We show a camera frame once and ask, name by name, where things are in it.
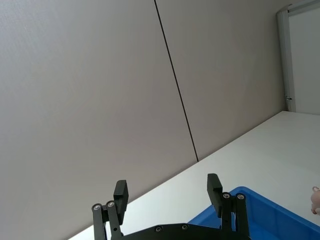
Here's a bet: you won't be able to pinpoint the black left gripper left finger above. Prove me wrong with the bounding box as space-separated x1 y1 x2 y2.
91 179 130 240

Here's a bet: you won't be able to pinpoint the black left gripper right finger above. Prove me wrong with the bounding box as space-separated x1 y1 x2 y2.
207 173 251 238

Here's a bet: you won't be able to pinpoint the person's hand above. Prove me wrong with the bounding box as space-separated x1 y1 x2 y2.
310 185 320 215

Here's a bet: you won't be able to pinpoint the blue plastic bin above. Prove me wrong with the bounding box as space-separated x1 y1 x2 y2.
187 185 320 240

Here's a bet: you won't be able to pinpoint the white panel with grey frame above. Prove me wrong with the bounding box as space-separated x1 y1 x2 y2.
276 0 320 113

